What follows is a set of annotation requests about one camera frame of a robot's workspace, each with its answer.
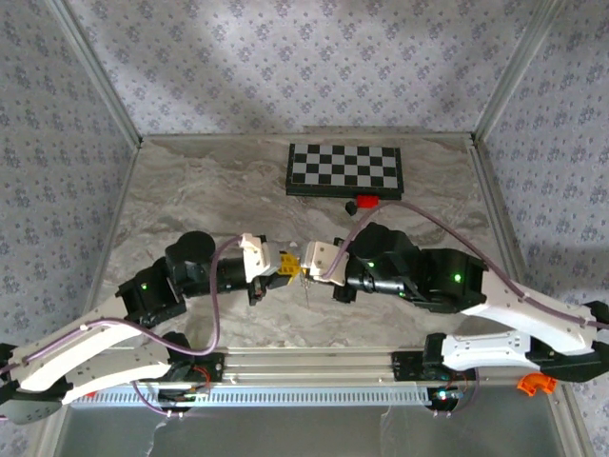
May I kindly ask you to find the short aluminium table edge rail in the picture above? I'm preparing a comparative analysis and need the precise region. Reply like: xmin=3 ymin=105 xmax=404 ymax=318
xmin=140 ymin=126 xmax=477 ymax=143

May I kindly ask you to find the black and grey chessboard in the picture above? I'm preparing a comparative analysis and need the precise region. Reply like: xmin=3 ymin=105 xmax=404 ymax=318
xmin=285 ymin=142 xmax=405 ymax=202

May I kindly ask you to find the aluminium frame rail with bases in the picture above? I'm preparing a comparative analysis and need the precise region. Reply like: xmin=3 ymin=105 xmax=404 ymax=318
xmin=56 ymin=346 xmax=570 ymax=387

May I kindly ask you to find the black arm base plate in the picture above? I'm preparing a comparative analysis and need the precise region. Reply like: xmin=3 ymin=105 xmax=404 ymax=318
xmin=189 ymin=350 xmax=226 ymax=385
xmin=390 ymin=349 xmax=480 ymax=383

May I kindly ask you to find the aluminium corner post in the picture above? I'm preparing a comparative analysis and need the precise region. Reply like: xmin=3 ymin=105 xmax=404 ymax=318
xmin=47 ymin=0 xmax=144 ymax=147
xmin=472 ymin=0 xmax=568 ymax=144

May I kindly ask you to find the long aluminium table edge rail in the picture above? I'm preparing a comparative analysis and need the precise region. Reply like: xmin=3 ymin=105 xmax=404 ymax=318
xmin=66 ymin=140 xmax=144 ymax=351
xmin=468 ymin=135 xmax=546 ymax=348

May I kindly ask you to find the grey slotted cable duct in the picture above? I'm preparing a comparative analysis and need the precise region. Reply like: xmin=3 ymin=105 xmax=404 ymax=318
xmin=70 ymin=384 xmax=439 ymax=408

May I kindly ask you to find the grey metal sheet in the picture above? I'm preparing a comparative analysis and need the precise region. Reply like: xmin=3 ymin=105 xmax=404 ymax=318
xmin=47 ymin=385 xmax=580 ymax=457

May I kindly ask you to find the black controller board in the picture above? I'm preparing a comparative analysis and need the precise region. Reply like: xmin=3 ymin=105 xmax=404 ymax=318
xmin=424 ymin=385 xmax=463 ymax=413
xmin=156 ymin=386 xmax=211 ymax=413

